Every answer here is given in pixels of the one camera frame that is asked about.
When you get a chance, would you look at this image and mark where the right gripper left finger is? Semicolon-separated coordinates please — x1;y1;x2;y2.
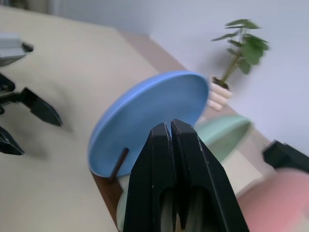
123;122;179;232

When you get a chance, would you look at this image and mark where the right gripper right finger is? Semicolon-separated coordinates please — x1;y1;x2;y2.
170;118;251;232

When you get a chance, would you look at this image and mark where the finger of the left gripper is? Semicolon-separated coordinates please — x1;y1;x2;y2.
0;125;25;156
21;87;63;127

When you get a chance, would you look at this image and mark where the green plate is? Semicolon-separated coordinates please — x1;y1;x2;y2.
116;115;252;229

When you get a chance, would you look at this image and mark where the blue plate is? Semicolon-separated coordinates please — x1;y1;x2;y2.
87;70;210;179

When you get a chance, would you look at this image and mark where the red plate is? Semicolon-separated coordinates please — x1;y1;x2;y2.
238;166;309;232

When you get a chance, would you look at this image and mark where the brown wooden dish rack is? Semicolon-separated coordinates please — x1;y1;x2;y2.
92;147;129;218

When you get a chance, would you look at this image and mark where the black foam block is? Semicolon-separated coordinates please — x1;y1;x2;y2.
262;139;309;174

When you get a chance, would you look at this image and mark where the white bubble plant pot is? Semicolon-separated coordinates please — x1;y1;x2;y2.
207;76;233;111

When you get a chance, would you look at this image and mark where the green leafy plant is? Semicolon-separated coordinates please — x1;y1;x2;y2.
211;19;270;85

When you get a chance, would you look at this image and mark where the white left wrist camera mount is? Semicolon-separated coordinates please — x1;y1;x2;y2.
0;32;28;68

